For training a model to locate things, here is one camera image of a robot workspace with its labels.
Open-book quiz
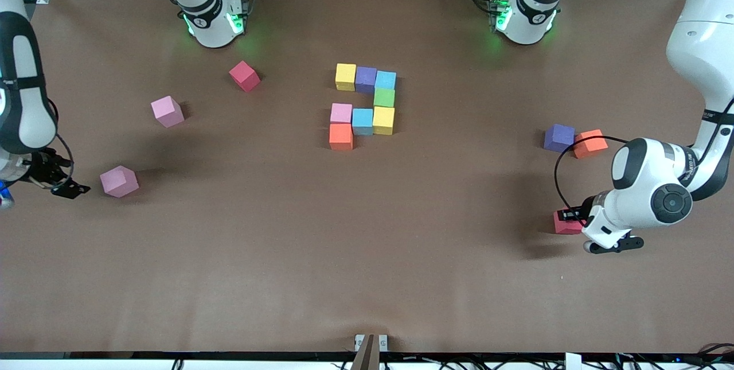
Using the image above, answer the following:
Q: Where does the red foam cube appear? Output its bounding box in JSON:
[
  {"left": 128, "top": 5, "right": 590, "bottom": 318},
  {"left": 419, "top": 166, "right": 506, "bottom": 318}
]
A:
[
  {"left": 553, "top": 208, "right": 587, "bottom": 236},
  {"left": 229, "top": 60, "right": 261, "bottom": 93}
]

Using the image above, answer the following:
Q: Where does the purple foam cube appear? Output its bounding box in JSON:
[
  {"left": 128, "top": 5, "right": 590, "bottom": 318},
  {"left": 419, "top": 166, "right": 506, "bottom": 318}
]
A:
[
  {"left": 355, "top": 66, "right": 378, "bottom": 95},
  {"left": 543, "top": 124, "right": 576, "bottom": 154}
]

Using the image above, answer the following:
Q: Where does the yellow foam cube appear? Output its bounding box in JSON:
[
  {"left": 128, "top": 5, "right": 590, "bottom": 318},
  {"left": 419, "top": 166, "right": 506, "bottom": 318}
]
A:
[
  {"left": 335, "top": 63, "right": 357, "bottom": 92},
  {"left": 372, "top": 106, "right": 396, "bottom": 136}
]

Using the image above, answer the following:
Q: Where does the orange foam cube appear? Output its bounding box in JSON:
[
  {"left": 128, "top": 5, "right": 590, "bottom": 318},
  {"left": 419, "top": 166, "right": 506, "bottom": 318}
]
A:
[
  {"left": 573, "top": 129, "right": 609, "bottom": 159},
  {"left": 329, "top": 123, "right": 354, "bottom": 151}
]

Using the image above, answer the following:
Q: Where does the brown table mat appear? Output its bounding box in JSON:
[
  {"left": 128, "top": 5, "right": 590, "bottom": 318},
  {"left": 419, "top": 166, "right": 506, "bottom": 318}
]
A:
[{"left": 0, "top": 0, "right": 734, "bottom": 355}]

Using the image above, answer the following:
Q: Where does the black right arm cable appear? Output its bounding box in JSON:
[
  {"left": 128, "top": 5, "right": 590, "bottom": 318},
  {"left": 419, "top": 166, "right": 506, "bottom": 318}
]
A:
[{"left": 47, "top": 98, "right": 76, "bottom": 188}]

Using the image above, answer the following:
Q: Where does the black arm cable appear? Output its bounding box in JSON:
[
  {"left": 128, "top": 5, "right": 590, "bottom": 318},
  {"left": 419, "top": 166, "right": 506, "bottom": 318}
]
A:
[
  {"left": 47, "top": 98, "right": 76, "bottom": 188},
  {"left": 553, "top": 95, "right": 734, "bottom": 226}
]

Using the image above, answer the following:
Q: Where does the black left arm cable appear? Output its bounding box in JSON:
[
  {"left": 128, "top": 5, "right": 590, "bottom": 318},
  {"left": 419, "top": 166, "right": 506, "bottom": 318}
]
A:
[{"left": 553, "top": 95, "right": 734, "bottom": 226}]

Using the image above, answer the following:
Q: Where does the black cable bundle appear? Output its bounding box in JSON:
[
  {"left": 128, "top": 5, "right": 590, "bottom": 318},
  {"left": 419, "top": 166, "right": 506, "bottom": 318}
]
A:
[{"left": 333, "top": 353, "right": 734, "bottom": 370}]

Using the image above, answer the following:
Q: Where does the small metal bracket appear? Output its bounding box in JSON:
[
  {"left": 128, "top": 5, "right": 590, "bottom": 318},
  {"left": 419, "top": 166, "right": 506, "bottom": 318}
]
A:
[{"left": 354, "top": 334, "right": 388, "bottom": 352}]

